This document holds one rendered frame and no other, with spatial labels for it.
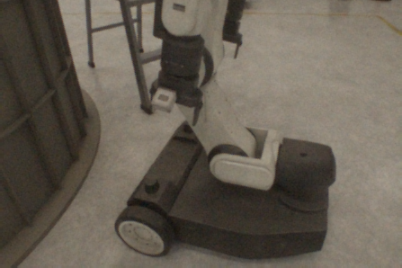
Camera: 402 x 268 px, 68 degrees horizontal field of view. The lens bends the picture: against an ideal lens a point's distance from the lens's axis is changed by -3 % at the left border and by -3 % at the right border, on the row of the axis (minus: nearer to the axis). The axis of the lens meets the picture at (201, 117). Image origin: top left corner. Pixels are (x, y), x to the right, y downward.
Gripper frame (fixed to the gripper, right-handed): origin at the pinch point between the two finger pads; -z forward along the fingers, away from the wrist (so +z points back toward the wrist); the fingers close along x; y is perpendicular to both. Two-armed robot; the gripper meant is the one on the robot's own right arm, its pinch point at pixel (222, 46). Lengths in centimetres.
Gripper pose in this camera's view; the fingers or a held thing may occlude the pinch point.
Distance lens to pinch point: 111.9
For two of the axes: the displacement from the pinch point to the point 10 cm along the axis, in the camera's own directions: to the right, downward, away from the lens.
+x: -9.4, -3.1, 1.7
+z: 1.5, -8.0, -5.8
